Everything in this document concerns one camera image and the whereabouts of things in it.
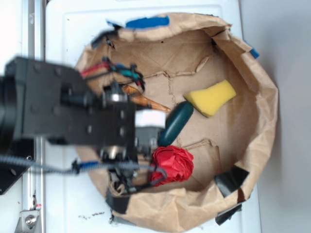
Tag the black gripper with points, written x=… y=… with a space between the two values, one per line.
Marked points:
x=129 y=129

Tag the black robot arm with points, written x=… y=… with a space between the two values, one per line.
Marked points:
x=55 y=102

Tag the brown spiral conch shell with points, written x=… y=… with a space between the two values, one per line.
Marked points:
x=138 y=98

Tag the red crumpled tissue paper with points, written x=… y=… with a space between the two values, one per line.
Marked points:
x=177 y=162

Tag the white plastic tray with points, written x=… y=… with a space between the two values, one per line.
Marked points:
x=72 y=203

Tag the yellow sponge wedge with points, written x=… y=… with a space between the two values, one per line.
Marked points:
x=209 y=100

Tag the brown paper bag tray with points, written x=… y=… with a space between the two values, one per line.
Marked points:
x=230 y=149

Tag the aluminium frame rail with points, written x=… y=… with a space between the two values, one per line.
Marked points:
x=33 y=39

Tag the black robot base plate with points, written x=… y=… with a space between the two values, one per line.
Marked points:
x=9 y=173

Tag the metal corner bracket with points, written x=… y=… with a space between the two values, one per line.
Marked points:
x=29 y=222

